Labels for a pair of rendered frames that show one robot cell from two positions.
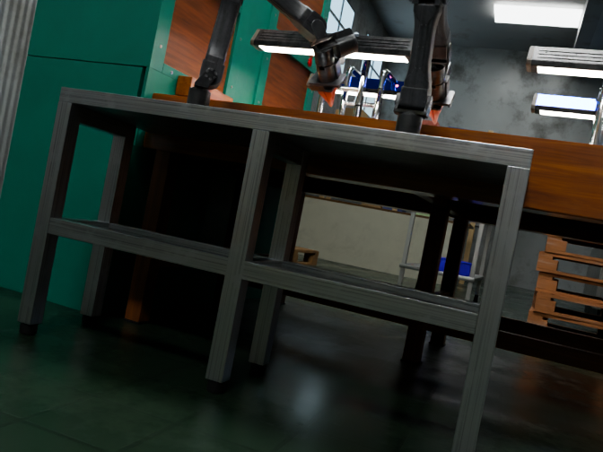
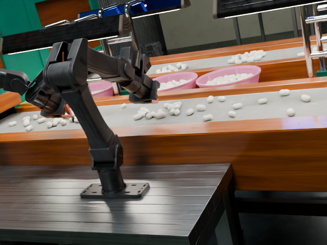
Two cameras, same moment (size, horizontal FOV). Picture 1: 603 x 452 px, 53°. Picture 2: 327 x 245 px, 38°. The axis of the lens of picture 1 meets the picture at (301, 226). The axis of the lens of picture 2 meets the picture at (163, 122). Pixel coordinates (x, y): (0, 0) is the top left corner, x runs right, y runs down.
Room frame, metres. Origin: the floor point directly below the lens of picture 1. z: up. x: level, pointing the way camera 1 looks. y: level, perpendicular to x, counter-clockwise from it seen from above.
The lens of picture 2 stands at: (0.33, -0.56, 1.23)
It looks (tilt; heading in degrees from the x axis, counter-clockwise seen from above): 18 degrees down; 8
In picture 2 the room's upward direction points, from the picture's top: 13 degrees counter-clockwise
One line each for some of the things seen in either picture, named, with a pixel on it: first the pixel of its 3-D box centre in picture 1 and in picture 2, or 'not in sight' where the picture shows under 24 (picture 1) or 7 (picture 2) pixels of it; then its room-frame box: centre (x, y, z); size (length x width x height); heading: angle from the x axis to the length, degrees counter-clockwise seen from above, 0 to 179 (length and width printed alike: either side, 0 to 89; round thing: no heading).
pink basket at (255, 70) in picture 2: not in sight; (229, 85); (2.21, -0.60, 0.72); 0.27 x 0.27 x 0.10
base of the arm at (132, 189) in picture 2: (407, 130); (111, 179); (1.51, -0.21, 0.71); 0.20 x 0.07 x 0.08; 71
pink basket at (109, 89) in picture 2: not in sight; (89, 98); (2.48, 0.06, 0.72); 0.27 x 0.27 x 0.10
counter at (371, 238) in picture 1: (377, 239); (234, 10); (7.84, -1.00, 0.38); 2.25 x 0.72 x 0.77; 71
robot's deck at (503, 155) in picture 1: (319, 153); (78, 162); (1.85, -0.01, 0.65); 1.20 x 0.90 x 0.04; 71
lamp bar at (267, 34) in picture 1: (333, 43); (60, 34); (2.16, 0.01, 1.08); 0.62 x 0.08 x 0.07; 68
